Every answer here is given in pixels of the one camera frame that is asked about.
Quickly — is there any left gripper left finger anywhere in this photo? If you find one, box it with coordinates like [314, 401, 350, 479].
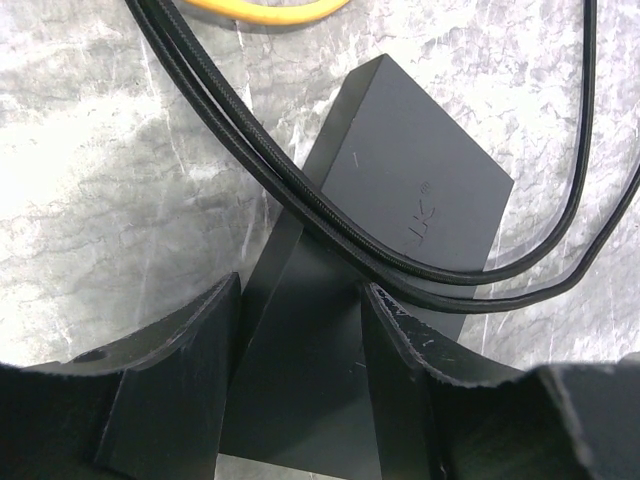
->
[1, 273, 241, 479]

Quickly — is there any yellow ethernet cable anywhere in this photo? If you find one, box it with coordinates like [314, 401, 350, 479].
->
[178, 0, 350, 26]

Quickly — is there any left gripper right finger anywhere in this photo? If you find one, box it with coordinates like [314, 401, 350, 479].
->
[361, 284, 639, 479]

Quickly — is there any black cable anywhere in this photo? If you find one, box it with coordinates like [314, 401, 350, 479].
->
[124, 0, 640, 314]

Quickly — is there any black network switch box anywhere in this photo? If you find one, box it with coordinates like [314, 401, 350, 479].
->
[220, 55, 513, 479]

